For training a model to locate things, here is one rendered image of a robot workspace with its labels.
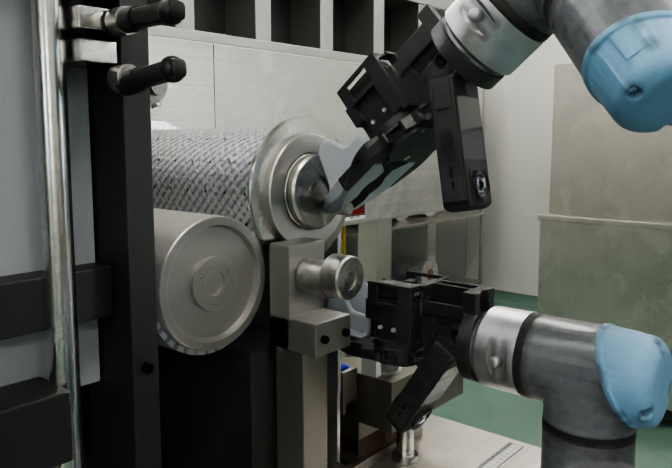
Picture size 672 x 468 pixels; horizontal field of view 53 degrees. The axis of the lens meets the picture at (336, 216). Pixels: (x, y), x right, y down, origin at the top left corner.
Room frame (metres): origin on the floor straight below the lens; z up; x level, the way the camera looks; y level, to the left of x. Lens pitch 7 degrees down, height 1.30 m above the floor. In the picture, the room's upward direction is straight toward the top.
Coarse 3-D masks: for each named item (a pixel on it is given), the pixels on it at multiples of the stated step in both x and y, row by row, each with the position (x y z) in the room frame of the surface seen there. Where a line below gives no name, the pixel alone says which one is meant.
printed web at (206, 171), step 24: (168, 144) 0.76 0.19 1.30; (192, 144) 0.73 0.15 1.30; (216, 144) 0.70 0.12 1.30; (240, 144) 0.68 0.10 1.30; (168, 168) 0.73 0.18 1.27; (192, 168) 0.70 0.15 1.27; (216, 168) 0.68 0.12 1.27; (240, 168) 0.66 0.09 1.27; (168, 192) 0.73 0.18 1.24; (192, 192) 0.70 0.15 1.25; (216, 192) 0.67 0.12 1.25; (240, 192) 0.65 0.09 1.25; (240, 216) 0.65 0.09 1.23
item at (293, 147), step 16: (288, 144) 0.65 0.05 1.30; (304, 144) 0.67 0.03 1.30; (320, 144) 0.69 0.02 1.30; (272, 160) 0.64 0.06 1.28; (288, 160) 0.65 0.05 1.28; (272, 176) 0.63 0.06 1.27; (272, 192) 0.63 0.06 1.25; (272, 208) 0.63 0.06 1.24; (272, 224) 0.64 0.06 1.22; (288, 224) 0.65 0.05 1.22; (336, 224) 0.70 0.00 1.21
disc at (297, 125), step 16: (288, 128) 0.66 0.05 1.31; (304, 128) 0.68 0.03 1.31; (320, 128) 0.70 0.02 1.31; (272, 144) 0.65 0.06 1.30; (256, 160) 0.63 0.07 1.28; (256, 176) 0.63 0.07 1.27; (256, 192) 0.63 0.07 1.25; (256, 208) 0.63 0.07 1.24; (256, 224) 0.63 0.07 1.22; (272, 240) 0.65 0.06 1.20
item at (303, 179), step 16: (304, 160) 0.65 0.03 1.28; (320, 160) 0.67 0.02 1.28; (288, 176) 0.65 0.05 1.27; (304, 176) 0.65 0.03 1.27; (320, 176) 0.68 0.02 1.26; (288, 192) 0.64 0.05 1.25; (304, 192) 0.65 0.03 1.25; (320, 192) 0.67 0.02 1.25; (288, 208) 0.65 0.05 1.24; (304, 208) 0.65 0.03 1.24; (320, 208) 0.67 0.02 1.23; (304, 224) 0.65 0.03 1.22; (320, 224) 0.67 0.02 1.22
